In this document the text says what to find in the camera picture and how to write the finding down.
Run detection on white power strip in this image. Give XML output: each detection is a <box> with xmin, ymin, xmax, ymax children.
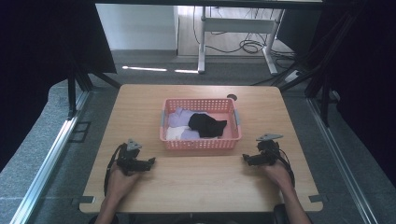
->
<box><xmin>284</xmin><ymin>69</ymin><xmax>303</xmax><ymax>84</ymax></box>

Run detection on aluminium floor rail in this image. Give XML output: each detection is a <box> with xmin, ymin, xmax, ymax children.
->
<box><xmin>9</xmin><ymin>91</ymin><xmax>92</xmax><ymax>224</ymax></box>
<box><xmin>306</xmin><ymin>97</ymin><xmax>379</xmax><ymax>224</ymax></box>

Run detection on black curtain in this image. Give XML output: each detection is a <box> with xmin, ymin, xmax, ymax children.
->
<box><xmin>276</xmin><ymin>0</ymin><xmax>396</xmax><ymax>188</ymax></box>
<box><xmin>0</xmin><ymin>0</ymin><xmax>118</xmax><ymax>172</ymax></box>

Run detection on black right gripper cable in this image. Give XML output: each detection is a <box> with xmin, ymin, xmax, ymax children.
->
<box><xmin>277</xmin><ymin>148</ymin><xmax>296</xmax><ymax>189</ymax></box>

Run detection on white cloth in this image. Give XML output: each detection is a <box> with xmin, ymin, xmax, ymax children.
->
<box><xmin>165</xmin><ymin>125</ymin><xmax>191</xmax><ymax>141</ymax></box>

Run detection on black floor cables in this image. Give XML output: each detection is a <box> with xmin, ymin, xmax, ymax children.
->
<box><xmin>191</xmin><ymin>6</ymin><xmax>297</xmax><ymax>87</ymax></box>

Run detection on lavender cloth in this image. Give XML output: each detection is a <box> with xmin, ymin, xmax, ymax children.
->
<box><xmin>167</xmin><ymin>106</ymin><xmax>202</xmax><ymax>141</ymax></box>

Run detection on black cloth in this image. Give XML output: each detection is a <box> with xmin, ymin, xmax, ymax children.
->
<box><xmin>188</xmin><ymin>112</ymin><xmax>228</xmax><ymax>139</ymax></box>

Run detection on black chair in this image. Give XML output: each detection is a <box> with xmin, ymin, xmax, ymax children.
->
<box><xmin>88</xmin><ymin>203</ymin><xmax>314</xmax><ymax>224</ymax></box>

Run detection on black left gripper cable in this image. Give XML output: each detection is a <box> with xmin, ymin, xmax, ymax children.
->
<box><xmin>103</xmin><ymin>143</ymin><xmax>125</xmax><ymax>197</ymax></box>

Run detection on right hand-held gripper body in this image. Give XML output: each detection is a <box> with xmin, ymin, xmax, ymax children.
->
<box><xmin>255</xmin><ymin>133</ymin><xmax>285</xmax><ymax>167</ymax></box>

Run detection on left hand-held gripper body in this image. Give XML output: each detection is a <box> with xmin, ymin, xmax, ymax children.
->
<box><xmin>116</xmin><ymin>138</ymin><xmax>148</xmax><ymax>177</ymax></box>

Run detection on white desk frame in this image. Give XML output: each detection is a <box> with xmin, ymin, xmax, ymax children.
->
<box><xmin>197</xmin><ymin>6</ymin><xmax>286</xmax><ymax>76</ymax></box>

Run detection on black metal stand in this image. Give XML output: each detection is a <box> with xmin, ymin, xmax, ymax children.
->
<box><xmin>278</xmin><ymin>12</ymin><xmax>359</xmax><ymax>127</ymax></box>
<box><xmin>66</xmin><ymin>55</ymin><xmax>122</xmax><ymax>120</ymax></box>

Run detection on pink plastic basket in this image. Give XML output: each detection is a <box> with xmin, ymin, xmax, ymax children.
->
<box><xmin>159</xmin><ymin>98</ymin><xmax>243</xmax><ymax>151</ymax></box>

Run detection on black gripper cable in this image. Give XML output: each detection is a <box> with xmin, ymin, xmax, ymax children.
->
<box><xmin>103</xmin><ymin>143</ymin><xmax>125</xmax><ymax>197</ymax></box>
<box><xmin>277</xmin><ymin>148</ymin><xmax>296</xmax><ymax>189</ymax></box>

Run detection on person's left hand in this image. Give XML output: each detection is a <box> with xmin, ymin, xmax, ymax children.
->
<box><xmin>106</xmin><ymin>163</ymin><xmax>142</xmax><ymax>203</ymax></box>

